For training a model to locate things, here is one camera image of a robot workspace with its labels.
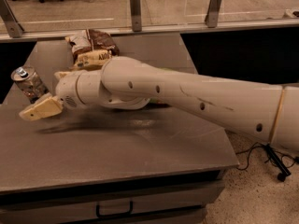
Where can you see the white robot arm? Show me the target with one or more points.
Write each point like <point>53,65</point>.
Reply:
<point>267,113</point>

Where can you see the metal glass bracket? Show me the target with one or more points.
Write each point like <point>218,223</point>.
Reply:
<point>212,16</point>
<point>14,29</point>
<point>135,10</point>

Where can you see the middle metal glass bracket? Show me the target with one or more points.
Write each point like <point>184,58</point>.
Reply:
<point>135,10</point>

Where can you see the black drawer handle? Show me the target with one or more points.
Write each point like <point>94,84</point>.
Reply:
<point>114,209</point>

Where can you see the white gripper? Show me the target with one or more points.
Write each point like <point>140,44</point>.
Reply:
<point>65,90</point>

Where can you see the green chip bag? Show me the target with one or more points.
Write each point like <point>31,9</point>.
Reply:
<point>154,101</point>

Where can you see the left metal glass bracket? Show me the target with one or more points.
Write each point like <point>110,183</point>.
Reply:
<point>14,29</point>

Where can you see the brown chip bag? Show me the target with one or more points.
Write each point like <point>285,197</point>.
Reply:
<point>91,49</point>

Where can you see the black stand leg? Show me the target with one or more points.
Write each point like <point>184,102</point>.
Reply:
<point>278,162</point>

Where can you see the grey cabinet drawer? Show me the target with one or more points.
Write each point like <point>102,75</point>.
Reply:
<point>178,204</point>

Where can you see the right metal glass bracket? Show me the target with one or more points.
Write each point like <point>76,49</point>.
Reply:
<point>212,16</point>

